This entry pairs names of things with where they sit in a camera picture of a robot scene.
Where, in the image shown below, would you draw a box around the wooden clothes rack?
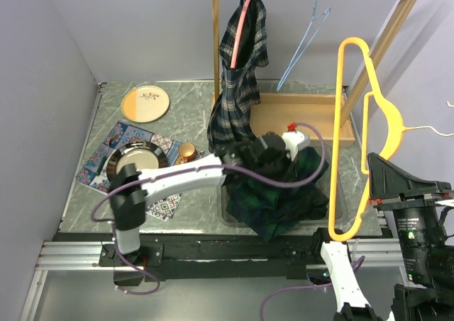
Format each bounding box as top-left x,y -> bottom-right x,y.
212,0 -> 417,146

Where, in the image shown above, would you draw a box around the navy beige plaid skirt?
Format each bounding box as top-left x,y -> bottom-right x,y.
207,0 -> 269,153

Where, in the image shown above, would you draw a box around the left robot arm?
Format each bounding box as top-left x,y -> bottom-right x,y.
104,131 -> 310,266

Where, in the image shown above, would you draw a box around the clear plastic bin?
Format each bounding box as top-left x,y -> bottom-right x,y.
216,147 -> 348,227

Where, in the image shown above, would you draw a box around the black rimmed plate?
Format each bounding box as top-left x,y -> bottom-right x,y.
106,141 -> 167,183

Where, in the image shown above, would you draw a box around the beige round plate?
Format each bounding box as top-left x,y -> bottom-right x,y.
121,86 -> 170,123

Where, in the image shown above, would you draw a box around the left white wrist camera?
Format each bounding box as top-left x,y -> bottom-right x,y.
282,123 -> 310,160

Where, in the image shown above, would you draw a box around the pink hanger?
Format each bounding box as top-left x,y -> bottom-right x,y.
230,0 -> 257,69

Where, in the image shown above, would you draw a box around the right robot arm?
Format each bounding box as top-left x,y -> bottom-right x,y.
310,152 -> 453,320

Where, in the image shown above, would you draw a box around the dark green pen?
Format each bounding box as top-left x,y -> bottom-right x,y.
96,154 -> 106,176

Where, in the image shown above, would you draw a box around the light blue wire hanger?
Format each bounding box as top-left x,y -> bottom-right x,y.
277,0 -> 331,91

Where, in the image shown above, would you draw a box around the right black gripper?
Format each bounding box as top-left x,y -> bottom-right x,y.
368,147 -> 454,278

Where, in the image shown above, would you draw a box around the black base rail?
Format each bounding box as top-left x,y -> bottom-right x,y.
99,232 -> 355,288

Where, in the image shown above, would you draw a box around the green navy plaid skirt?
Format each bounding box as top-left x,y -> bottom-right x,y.
226,162 -> 329,242

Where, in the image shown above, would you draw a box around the copper cup with handle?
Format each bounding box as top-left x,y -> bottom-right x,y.
177,142 -> 196,164

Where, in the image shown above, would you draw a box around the orange plastic hanger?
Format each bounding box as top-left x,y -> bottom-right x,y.
328,36 -> 454,240

